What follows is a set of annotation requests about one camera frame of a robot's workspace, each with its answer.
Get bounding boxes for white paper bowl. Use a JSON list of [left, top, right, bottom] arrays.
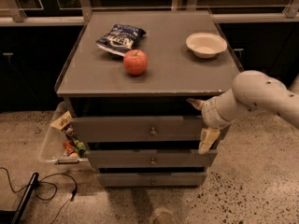
[[186, 33, 227, 59]]

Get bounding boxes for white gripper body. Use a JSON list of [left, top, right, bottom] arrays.
[[202, 98, 231, 130]]

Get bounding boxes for grey bottom drawer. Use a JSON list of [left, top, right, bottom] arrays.
[[98, 172, 207, 187]]

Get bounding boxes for grey drawer cabinet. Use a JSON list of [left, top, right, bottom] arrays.
[[55, 11, 239, 174]]

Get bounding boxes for grey middle drawer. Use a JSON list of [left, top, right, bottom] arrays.
[[87, 149, 217, 168]]

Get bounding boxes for clear plastic snack bin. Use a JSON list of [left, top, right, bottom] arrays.
[[38, 102, 91, 171]]

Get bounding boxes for red apple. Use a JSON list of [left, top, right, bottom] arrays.
[[123, 49, 148, 76]]

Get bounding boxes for tan snack packet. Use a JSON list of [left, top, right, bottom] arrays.
[[50, 111, 76, 139]]

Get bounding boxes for black flat device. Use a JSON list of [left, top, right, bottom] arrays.
[[0, 173, 39, 224]]

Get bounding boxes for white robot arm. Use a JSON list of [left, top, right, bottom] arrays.
[[187, 70, 299, 154]]

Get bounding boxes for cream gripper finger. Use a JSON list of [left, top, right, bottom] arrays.
[[198, 128, 221, 154], [187, 98, 205, 110]]

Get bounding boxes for grey drawer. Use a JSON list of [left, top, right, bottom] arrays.
[[71, 116, 207, 143], [87, 149, 217, 168], [98, 172, 207, 187]]

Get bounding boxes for red green snack packs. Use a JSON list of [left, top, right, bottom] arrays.
[[63, 135, 86, 158]]

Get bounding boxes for grey top drawer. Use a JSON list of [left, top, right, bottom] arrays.
[[71, 116, 207, 143]]

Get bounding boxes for blue chip bag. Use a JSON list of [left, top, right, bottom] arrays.
[[95, 24, 146, 56]]

